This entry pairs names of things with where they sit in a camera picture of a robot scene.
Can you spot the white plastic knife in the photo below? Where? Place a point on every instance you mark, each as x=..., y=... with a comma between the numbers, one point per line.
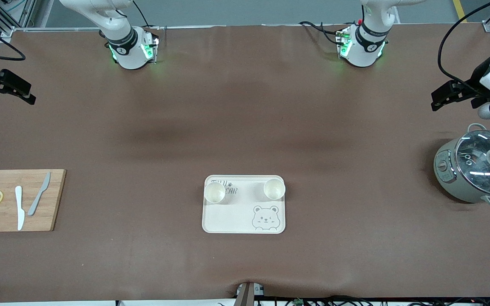
x=19, y=208

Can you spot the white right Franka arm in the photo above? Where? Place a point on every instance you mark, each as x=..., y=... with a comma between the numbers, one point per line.
x=121, y=46

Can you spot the table edge clamp bracket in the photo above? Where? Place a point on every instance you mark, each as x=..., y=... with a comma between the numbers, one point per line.
x=248, y=294

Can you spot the sage green electric pot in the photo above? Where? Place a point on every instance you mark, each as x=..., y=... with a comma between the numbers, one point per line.
x=449, y=178

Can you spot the grey plastic knife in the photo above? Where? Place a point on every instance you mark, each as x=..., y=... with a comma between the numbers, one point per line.
x=38, y=195

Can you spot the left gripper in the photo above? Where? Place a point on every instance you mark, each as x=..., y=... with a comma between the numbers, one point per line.
x=477, y=81

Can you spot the white IKEA cup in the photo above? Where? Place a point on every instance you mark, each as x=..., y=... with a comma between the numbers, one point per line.
x=215, y=193
x=274, y=188

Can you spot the glass pot lid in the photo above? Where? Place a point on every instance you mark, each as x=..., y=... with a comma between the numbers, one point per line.
x=479, y=165

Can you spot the bamboo cutting board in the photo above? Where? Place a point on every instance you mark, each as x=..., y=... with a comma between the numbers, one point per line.
x=2, y=221

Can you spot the cream bear print tray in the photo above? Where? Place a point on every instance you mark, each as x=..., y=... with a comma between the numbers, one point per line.
x=232, y=216

